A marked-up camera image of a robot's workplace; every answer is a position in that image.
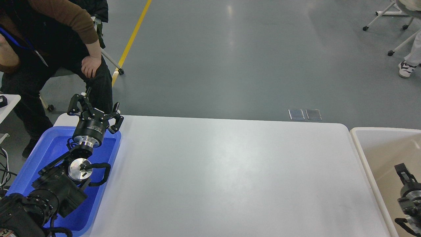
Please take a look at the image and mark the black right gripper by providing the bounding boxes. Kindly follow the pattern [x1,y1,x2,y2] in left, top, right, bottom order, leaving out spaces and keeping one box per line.
[394,163,421,211]

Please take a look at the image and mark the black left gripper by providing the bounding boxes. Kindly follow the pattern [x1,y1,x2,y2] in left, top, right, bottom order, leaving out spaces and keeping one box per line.
[67,88,124,147]

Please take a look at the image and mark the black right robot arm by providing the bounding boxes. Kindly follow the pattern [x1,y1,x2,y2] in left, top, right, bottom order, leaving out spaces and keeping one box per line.
[394,163,421,237]

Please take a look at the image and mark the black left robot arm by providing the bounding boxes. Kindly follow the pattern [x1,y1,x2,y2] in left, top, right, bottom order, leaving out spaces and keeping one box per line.
[0,88,124,237]

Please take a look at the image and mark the beige plastic bin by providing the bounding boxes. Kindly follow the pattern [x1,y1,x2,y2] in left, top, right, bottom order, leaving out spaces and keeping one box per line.
[350,127,421,237]

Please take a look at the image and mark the blue plastic bin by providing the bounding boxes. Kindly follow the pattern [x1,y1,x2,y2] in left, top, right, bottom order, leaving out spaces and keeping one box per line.
[7,126,121,237]

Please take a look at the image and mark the white side table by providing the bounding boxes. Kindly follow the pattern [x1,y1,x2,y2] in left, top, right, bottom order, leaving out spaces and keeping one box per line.
[0,93,21,123]

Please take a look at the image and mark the small black device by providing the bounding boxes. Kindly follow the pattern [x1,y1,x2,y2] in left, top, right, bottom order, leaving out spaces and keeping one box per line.
[0,95,8,108]

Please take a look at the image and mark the seated person in black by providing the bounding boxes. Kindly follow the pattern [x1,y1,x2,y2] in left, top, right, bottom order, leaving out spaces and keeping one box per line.
[1,0,113,158]

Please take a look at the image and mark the white and black sneaker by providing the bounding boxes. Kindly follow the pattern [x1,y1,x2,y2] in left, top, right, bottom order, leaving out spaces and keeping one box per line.
[398,61,417,79]

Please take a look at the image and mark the white office chair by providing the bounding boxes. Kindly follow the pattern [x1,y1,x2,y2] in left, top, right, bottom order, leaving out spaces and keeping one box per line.
[39,16,125,112]

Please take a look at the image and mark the right metal floor plate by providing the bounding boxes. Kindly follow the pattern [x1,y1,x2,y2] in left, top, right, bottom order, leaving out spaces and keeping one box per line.
[306,109,322,120]

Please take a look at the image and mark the metal floor plate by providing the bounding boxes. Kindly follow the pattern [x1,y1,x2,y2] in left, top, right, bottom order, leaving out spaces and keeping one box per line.
[288,109,305,120]
[306,109,322,120]

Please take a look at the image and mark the left metal floor plate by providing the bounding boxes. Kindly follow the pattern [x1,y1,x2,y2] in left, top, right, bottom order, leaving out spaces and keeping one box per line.
[288,109,305,120]

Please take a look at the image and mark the white chair legs with casters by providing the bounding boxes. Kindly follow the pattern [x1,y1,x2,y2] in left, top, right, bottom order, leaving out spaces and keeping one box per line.
[362,0,420,56]

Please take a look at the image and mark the black cables at left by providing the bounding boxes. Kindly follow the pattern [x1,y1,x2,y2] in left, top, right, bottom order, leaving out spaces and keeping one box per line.
[0,148,17,191]

